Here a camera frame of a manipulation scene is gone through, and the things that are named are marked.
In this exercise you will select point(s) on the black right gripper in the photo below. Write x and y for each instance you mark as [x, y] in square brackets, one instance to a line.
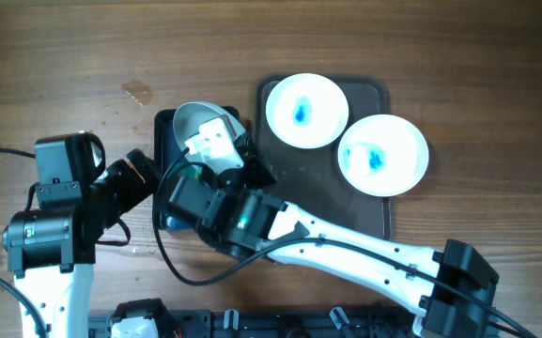
[250, 165]

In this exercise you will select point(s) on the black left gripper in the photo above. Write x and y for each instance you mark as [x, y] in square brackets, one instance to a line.
[135, 191]

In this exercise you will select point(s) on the white plate blue stain front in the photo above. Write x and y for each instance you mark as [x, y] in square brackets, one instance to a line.
[190, 115]

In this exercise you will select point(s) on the white plate blue stain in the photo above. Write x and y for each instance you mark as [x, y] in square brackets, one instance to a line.
[190, 115]
[383, 155]
[307, 110]

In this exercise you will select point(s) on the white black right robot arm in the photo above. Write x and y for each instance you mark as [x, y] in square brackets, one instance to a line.
[449, 292]

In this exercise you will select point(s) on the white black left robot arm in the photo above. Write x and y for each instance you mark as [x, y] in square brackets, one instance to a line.
[52, 247]

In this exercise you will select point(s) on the black water basin tray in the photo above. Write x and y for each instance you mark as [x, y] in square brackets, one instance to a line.
[166, 153]

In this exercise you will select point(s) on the dark brown serving tray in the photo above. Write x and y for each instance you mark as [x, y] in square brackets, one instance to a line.
[311, 178]

